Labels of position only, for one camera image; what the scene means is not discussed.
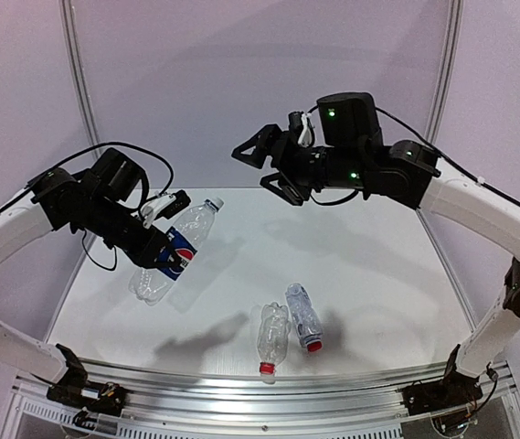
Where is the Pepsi label plastic bottle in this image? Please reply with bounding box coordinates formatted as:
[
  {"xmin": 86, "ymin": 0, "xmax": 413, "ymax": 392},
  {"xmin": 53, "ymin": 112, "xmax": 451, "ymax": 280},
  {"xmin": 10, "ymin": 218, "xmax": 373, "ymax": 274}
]
[{"xmin": 128, "ymin": 197, "xmax": 224, "ymax": 305}]

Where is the clear bottle red cap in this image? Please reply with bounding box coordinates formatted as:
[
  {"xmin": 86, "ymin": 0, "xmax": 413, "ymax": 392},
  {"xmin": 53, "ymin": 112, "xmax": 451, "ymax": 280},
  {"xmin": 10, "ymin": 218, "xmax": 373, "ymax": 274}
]
[{"xmin": 257, "ymin": 302, "xmax": 292, "ymax": 376}]

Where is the white bottle cap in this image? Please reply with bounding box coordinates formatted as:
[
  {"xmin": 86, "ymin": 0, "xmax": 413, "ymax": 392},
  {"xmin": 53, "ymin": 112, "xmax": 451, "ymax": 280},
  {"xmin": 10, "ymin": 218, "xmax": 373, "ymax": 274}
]
[{"xmin": 205, "ymin": 197, "xmax": 224, "ymax": 212}]

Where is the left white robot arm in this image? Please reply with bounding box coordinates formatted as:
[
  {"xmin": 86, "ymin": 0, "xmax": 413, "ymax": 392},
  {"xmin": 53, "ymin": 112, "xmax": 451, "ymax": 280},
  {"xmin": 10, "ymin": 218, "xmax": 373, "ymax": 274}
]
[{"xmin": 0, "ymin": 167, "xmax": 170, "ymax": 386}]

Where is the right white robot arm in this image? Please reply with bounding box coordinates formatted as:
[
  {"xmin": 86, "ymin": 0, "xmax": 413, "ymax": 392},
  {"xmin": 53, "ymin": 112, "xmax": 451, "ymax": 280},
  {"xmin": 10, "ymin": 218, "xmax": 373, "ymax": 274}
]
[{"xmin": 231, "ymin": 124, "xmax": 520, "ymax": 387}]

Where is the crushed bottle red cap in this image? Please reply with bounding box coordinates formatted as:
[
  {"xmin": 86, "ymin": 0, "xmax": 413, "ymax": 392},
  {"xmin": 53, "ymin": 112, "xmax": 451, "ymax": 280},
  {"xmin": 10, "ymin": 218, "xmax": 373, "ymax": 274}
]
[{"xmin": 285, "ymin": 283, "xmax": 324, "ymax": 353}]

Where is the front aluminium rail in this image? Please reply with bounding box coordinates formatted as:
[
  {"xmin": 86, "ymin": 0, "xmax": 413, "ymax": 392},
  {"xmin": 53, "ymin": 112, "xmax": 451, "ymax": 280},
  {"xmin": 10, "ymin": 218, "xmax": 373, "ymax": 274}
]
[{"xmin": 10, "ymin": 359, "xmax": 516, "ymax": 439}]

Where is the right aluminium frame post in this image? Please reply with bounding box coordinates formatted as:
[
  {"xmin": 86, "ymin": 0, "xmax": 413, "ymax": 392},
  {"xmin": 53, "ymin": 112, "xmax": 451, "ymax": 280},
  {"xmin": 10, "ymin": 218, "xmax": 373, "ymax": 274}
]
[{"xmin": 425, "ymin": 0, "xmax": 463, "ymax": 146}]

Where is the aluminium frame post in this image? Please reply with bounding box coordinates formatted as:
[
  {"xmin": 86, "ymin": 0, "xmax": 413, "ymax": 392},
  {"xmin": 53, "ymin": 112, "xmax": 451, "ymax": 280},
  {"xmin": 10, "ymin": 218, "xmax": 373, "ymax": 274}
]
[
  {"xmin": 425, "ymin": 0, "xmax": 463, "ymax": 146},
  {"xmin": 58, "ymin": 0, "xmax": 101, "ymax": 146}
]

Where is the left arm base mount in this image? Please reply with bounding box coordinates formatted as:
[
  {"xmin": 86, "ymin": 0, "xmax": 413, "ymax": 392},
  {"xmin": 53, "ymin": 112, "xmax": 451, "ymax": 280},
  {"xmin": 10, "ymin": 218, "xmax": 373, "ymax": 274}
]
[{"xmin": 47, "ymin": 344, "xmax": 128, "ymax": 430}]

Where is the left aluminium frame post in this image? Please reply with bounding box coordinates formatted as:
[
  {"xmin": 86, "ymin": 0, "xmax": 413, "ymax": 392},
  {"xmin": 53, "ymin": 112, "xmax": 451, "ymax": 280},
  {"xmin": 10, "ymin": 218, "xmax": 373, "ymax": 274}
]
[{"xmin": 58, "ymin": 0, "xmax": 101, "ymax": 146}]

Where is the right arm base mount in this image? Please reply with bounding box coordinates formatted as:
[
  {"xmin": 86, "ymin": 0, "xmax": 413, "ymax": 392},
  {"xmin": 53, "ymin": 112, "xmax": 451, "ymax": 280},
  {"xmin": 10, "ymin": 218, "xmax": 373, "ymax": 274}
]
[{"xmin": 401, "ymin": 345, "xmax": 483, "ymax": 417}]

